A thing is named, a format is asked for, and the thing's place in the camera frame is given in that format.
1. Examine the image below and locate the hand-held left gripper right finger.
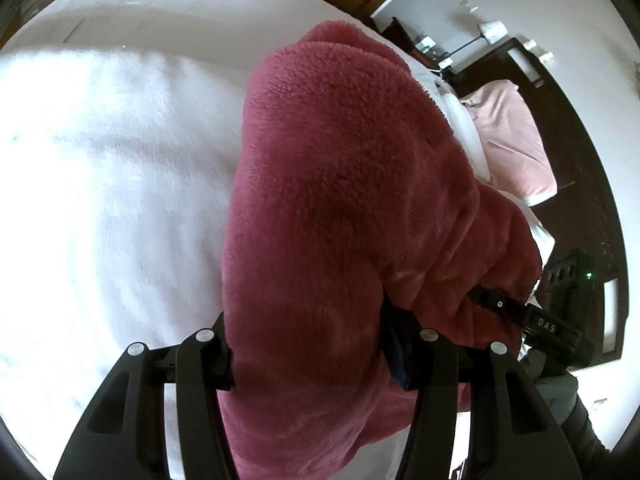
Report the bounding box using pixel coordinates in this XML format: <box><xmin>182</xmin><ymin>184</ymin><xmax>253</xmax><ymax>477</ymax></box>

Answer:
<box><xmin>381</xmin><ymin>296</ymin><xmax>583</xmax><ymax>480</ymax></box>

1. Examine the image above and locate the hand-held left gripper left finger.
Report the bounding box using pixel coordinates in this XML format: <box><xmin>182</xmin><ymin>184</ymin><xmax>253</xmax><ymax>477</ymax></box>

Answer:
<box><xmin>52</xmin><ymin>311</ymin><xmax>236</xmax><ymax>480</ymax></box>

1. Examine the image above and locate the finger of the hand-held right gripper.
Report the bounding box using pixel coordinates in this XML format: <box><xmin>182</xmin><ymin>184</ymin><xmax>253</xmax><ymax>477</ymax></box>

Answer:
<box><xmin>469</xmin><ymin>285</ymin><xmax>532</xmax><ymax>328</ymax></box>

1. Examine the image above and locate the red fleece blanket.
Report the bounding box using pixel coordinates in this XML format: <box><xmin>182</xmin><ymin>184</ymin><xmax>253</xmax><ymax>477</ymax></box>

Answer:
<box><xmin>219</xmin><ymin>20</ymin><xmax>543</xmax><ymax>480</ymax></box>

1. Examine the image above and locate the person's right forearm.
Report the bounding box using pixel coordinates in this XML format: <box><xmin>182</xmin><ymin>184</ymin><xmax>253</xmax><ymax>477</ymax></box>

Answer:
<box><xmin>525</xmin><ymin>350</ymin><xmax>616</xmax><ymax>461</ymax></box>

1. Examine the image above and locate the dark wooden headboard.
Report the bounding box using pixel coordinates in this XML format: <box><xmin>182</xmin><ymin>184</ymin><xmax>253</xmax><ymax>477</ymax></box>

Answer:
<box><xmin>382</xmin><ymin>15</ymin><xmax>630</xmax><ymax>366</ymax></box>

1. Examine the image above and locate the pink pillow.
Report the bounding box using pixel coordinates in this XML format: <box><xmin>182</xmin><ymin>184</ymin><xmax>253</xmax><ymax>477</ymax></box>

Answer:
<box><xmin>459</xmin><ymin>79</ymin><xmax>559</xmax><ymax>207</ymax></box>

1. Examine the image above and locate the white pillow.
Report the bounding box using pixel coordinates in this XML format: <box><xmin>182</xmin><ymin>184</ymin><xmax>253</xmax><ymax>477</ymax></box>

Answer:
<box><xmin>432</xmin><ymin>82</ymin><xmax>498</xmax><ymax>186</ymax></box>

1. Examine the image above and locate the white bed blanket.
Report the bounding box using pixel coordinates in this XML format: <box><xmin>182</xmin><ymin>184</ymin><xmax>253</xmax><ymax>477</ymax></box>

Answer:
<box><xmin>0</xmin><ymin>0</ymin><xmax>441</xmax><ymax>480</ymax></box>

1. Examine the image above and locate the black cable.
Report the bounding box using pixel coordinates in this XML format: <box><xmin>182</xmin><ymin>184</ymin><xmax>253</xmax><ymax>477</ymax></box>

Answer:
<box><xmin>435</xmin><ymin>35</ymin><xmax>488</xmax><ymax>61</ymax></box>

